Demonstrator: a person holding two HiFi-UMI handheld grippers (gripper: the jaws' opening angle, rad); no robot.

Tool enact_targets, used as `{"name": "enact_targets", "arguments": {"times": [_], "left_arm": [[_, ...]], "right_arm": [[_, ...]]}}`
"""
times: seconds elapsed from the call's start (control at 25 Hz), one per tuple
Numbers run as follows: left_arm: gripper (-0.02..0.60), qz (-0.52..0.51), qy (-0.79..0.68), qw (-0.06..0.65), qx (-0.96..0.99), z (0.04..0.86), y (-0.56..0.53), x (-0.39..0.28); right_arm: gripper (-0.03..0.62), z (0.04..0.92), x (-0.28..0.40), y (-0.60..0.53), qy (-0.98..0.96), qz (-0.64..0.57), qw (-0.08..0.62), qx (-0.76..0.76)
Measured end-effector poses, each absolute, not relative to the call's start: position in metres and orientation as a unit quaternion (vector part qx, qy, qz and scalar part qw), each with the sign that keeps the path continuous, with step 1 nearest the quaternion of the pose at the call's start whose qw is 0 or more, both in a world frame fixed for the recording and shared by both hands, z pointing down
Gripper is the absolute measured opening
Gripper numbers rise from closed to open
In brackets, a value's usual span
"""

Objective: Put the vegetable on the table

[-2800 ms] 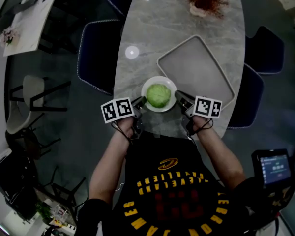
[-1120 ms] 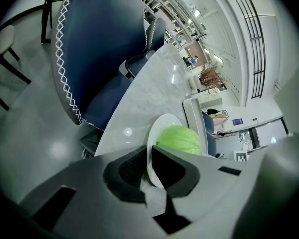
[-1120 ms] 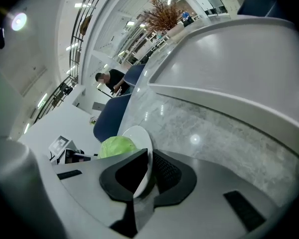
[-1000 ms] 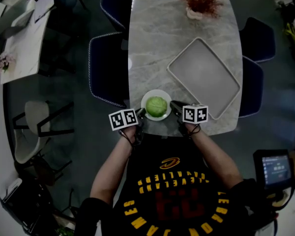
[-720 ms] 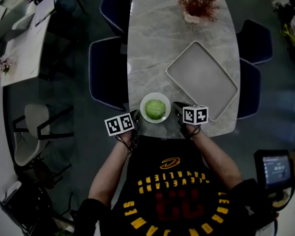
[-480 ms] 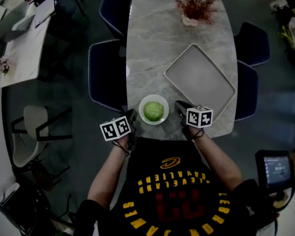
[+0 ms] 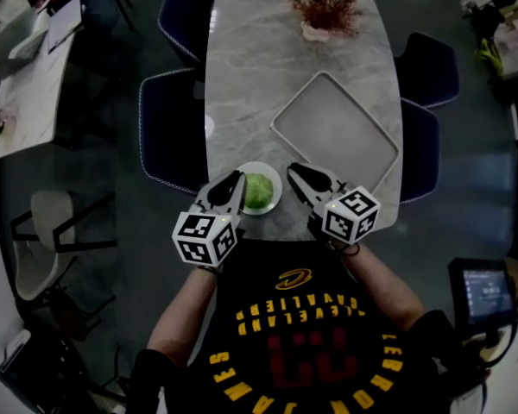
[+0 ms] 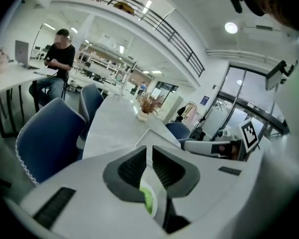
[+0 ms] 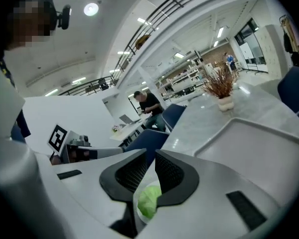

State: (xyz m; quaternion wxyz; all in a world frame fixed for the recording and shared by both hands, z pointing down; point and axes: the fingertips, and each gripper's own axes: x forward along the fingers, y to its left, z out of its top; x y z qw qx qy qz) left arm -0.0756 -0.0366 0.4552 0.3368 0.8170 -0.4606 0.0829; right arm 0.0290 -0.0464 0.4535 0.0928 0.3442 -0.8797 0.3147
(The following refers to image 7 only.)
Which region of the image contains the grey marble oval table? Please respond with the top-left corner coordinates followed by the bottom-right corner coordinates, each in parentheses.
top-left (204, 0), bottom-right (405, 242)

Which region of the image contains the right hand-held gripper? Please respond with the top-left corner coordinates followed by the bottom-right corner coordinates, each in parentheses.
top-left (287, 164), bottom-right (382, 246)

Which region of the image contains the white marble side table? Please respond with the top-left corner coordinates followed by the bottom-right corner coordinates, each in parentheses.
top-left (0, 0), bottom-right (85, 162)

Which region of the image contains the yellow green bundle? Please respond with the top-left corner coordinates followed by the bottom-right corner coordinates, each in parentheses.
top-left (477, 36), bottom-right (504, 76)

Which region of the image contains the grey laptop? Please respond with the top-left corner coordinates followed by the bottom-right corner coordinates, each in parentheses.
top-left (8, 9), bottom-right (51, 62)

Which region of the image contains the green cabbage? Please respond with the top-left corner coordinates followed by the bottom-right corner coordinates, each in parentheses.
top-left (243, 173), bottom-right (275, 210)

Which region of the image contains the person's right forearm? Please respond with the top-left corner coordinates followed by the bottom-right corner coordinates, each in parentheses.
top-left (338, 241), bottom-right (426, 331)

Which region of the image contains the black monitor with lit screen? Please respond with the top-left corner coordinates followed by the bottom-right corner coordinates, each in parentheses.
top-left (447, 256), bottom-right (518, 340)

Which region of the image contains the grey chair with black frame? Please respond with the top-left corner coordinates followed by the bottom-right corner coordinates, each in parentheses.
top-left (10, 190), bottom-right (117, 314)

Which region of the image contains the black equipment case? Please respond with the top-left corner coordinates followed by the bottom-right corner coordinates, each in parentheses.
top-left (0, 317), bottom-right (126, 414)

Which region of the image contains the white paper clipboard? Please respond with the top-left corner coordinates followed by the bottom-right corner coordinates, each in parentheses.
top-left (47, 0), bottom-right (84, 54)

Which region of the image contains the white round plate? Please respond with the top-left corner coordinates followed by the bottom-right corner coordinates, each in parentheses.
top-left (236, 160), bottom-right (283, 216)

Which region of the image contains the person's left forearm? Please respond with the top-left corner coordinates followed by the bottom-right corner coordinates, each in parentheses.
top-left (146, 266), bottom-right (219, 368)

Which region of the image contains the black monitor cable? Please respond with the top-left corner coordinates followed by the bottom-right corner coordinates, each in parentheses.
top-left (474, 321), bottom-right (518, 368)

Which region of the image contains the grey rectangular tray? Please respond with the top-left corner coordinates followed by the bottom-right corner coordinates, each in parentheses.
top-left (269, 71), bottom-right (401, 196)

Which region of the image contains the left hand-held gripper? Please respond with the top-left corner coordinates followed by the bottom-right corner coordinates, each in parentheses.
top-left (171, 169), bottom-right (247, 268)

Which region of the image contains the dark blue upholstered chair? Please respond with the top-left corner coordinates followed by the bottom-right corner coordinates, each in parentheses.
top-left (395, 32), bottom-right (461, 110)
top-left (157, 0), bottom-right (219, 71)
top-left (138, 67), bottom-right (208, 196)
top-left (399, 97), bottom-right (440, 205)

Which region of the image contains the black bag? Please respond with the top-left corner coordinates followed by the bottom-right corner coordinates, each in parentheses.
top-left (462, 0), bottom-right (518, 38)

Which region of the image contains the person's black printed jersey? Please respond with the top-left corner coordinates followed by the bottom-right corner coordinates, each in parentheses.
top-left (124, 237), bottom-right (489, 414)

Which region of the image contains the dried reddish plant in vase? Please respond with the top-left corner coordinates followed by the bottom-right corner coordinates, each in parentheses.
top-left (284, 0), bottom-right (370, 42)

